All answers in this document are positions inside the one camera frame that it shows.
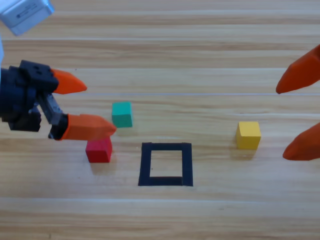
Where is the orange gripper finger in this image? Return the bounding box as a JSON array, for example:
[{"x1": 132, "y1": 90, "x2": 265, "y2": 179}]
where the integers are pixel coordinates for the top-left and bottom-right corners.
[
  {"x1": 275, "y1": 44, "x2": 320, "y2": 95},
  {"x1": 282, "y1": 122, "x2": 320, "y2": 161}
]

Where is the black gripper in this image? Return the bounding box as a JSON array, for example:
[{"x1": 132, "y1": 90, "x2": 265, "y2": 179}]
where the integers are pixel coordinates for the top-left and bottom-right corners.
[{"x1": 0, "y1": 59, "x2": 117, "y2": 141}]

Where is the green wooden cube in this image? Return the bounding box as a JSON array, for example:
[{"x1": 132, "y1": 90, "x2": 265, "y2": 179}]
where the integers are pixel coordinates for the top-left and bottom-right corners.
[{"x1": 111, "y1": 101, "x2": 133, "y2": 129}]

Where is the red wooden cube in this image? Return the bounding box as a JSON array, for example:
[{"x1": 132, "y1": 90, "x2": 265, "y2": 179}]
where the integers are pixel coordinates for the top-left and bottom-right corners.
[{"x1": 85, "y1": 136, "x2": 113, "y2": 164}]

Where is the yellow wooden cube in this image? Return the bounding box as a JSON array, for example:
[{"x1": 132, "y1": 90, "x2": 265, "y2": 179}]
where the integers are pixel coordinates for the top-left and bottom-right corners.
[{"x1": 235, "y1": 121, "x2": 262, "y2": 150}]

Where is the black tape square outline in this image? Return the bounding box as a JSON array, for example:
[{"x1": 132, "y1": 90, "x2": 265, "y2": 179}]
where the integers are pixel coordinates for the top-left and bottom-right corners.
[{"x1": 137, "y1": 142, "x2": 194, "y2": 188}]

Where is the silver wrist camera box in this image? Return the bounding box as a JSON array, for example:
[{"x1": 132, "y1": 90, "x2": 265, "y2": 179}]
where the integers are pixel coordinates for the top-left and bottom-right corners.
[{"x1": 0, "y1": 0, "x2": 55, "y2": 37}]

